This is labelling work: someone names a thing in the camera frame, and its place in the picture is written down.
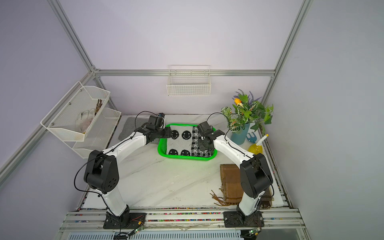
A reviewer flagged green plastic basket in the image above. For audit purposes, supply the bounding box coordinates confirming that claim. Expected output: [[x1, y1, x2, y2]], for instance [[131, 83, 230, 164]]
[[157, 122, 218, 162]]

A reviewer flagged smiley houndstooth scarf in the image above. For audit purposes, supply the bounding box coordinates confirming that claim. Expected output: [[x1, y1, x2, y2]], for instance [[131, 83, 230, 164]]
[[165, 125, 214, 158]]

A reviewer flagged brown plaid fringed scarf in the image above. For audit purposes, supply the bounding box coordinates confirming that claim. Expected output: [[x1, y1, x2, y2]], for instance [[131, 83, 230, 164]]
[[209, 163, 274, 210]]

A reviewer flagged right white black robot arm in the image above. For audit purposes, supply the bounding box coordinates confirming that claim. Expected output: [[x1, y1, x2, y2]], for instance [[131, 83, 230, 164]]
[[197, 122, 274, 217]]

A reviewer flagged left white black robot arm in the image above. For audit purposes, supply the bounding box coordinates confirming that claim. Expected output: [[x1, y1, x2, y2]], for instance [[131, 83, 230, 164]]
[[84, 113, 172, 217]]

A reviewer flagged grey folded scarf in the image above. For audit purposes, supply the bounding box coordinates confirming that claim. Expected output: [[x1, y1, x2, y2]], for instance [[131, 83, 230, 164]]
[[118, 115, 149, 141]]

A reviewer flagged artificial plant in blue vase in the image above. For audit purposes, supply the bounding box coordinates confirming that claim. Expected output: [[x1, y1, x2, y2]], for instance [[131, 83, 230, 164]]
[[221, 89, 274, 145]]

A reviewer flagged small blue garden fork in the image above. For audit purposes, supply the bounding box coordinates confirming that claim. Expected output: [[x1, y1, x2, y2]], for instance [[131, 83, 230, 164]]
[[247, 132, 258, 144]]

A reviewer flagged yellow spray bottle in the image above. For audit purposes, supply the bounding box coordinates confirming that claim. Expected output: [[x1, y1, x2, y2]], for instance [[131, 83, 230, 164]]
[[248, 134, 269, 155]]

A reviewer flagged white mesh lower shelf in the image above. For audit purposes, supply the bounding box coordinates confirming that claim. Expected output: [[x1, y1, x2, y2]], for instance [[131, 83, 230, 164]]
[[72, 108, 121, 159]]

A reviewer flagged white mesh shelf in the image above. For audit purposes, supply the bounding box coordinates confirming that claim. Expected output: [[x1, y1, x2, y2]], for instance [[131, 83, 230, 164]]
[[72, 108, 121, 159], [41, 82, 110, 142]]

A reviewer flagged clear plastic item in shelf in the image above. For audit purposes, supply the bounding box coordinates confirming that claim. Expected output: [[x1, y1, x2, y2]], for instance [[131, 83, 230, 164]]
[[75, 109, 96, 134]]

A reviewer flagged white mesh upper shelf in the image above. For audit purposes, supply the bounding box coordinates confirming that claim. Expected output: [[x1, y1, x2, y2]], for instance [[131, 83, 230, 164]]
[[41, 82, 110, 142]]

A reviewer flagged white wire wall basket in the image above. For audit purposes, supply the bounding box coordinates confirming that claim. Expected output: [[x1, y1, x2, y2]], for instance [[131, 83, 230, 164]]
[[167, 65, 212, 97]]

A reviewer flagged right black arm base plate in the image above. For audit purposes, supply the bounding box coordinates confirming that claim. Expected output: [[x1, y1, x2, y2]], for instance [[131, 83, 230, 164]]
[[223, 211, 265, 228]]

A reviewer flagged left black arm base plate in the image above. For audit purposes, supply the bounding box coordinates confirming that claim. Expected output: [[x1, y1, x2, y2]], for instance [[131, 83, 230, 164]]
[[103, 212, 147, 230]]

